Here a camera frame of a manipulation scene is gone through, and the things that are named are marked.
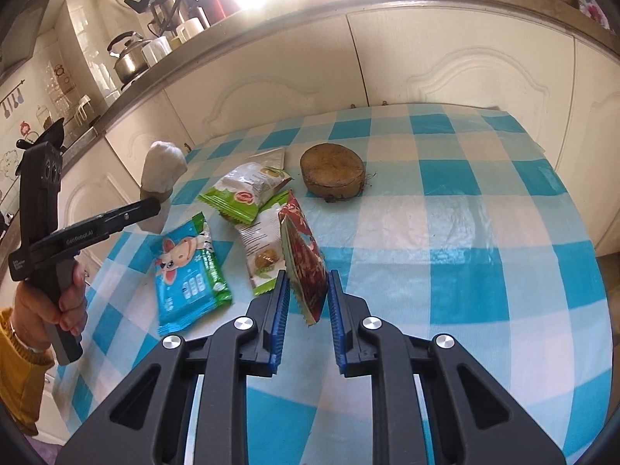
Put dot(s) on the silver foil pouch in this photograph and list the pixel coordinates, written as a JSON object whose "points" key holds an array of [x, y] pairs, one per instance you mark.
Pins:
{"points": [[274, 158]]}

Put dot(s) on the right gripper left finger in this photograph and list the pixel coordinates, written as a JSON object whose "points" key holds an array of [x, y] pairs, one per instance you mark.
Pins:
{"points": [[188, 397]]}

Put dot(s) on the blue cow snack packet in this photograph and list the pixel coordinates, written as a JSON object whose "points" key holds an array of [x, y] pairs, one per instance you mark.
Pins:
{"points": [[189, 281]]}

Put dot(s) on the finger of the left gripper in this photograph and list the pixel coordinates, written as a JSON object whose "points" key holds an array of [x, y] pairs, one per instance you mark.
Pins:
{"points": [[118, 219]]}

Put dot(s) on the yellow sleeve forearm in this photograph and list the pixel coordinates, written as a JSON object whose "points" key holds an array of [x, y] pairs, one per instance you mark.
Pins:
{"points": [[22, 378]]}

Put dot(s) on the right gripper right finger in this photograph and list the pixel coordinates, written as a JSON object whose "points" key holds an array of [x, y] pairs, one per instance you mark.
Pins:
{"points": [[432, 401]]}

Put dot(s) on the person left hand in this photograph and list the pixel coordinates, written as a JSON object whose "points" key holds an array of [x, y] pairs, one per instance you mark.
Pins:
{"points": [[33, 310]]}

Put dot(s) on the blue checkered tablecloth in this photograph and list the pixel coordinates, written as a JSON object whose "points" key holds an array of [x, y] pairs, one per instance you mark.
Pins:
{"points": [[463, 228]]}

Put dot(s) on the red snack wrapper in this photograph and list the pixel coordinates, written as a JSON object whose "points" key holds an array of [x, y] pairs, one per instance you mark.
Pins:
{"points": [[305, 266]]}

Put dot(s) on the steel kettle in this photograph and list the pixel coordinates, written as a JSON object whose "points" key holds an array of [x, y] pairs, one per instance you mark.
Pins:
{"points": [[127, 49]]}

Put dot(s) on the green white snack wrapper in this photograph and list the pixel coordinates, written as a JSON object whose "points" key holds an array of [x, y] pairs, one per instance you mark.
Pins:
{"points": [[240, 194]]}

